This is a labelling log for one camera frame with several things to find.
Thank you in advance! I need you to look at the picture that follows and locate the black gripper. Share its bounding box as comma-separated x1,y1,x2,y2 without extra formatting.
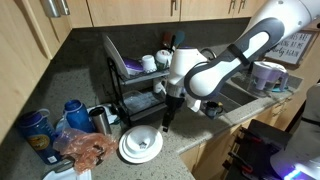
161,94,185,134

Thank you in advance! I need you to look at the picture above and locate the white bowl with flower print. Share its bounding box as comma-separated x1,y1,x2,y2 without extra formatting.
126,125,158,153

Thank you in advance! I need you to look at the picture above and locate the purple bowl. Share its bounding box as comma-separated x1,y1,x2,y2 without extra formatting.
122,57,145,76

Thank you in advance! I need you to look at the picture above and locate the clear plastic container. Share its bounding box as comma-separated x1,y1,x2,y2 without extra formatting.
122,89,166,113

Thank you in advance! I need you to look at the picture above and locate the small white hanging mug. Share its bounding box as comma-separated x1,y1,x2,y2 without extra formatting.
152,78,168,95

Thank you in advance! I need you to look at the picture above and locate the white plate stack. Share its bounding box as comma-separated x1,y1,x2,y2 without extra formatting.
118,124,165,165

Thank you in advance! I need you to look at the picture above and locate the dark blue mug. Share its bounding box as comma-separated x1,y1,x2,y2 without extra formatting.
202,100,225,120

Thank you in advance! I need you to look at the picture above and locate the wooden base cabinet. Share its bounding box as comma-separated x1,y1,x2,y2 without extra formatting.
178,89,308,180

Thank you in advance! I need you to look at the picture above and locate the plain white mug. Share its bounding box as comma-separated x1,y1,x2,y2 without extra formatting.
141,54,158,73

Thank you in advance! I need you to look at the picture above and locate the white mug with red print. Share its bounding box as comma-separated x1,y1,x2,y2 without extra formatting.
154,49,173,70

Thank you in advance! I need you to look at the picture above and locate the stainless steel tumbler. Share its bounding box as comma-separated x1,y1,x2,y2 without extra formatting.
88,106,113,136

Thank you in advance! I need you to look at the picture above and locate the stainless steel sink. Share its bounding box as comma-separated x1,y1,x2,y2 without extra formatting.
199,80,260,118

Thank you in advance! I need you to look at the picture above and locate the kitchen faucet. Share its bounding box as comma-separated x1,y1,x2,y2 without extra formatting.
199,47,219,63

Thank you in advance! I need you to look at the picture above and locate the crumpled plastic bag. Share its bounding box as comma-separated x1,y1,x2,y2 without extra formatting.
52,128,120,175

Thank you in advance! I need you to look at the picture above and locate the red spatula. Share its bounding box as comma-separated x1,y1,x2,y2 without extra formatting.
162,31,173,50

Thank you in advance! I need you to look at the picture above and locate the large white upright plate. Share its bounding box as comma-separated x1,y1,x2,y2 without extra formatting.
101,33,131,80

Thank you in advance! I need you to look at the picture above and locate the teal spatula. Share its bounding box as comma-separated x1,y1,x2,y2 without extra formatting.
173,30,186,50

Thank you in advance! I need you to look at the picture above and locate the plain blue water bottle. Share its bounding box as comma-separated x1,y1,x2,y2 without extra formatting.
62,99,96,134

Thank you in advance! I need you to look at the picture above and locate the black stand with red clamps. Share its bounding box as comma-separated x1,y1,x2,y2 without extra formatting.
222,119,293,180

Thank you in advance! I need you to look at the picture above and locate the white water filter pitcher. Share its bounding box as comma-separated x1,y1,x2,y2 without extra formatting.
247,60,290,99

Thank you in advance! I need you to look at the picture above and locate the white plastic container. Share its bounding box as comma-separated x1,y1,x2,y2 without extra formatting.
42,166,93,180

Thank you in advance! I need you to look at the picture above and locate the teal sponge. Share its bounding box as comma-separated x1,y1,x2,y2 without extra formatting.
270,85,290,94

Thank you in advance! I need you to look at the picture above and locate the blue bottle with yellow label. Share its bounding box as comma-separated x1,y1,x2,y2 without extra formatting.
17,108,63,165

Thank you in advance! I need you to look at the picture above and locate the framed text sign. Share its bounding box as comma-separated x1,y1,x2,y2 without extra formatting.
264,29,320,66

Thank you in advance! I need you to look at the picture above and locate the black wire dish rack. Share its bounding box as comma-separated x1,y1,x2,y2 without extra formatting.
106,56,172,128

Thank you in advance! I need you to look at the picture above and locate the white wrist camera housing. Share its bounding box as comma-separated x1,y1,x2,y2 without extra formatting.
185,95,203,113

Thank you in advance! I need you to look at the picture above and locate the wooden wall cabinet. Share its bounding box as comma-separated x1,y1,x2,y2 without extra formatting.
0,0,73,145
68,0,268,29

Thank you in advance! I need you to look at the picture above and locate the steel cabinet handle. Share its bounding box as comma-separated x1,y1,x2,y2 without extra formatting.
40,0,62,19
56,0,71,17

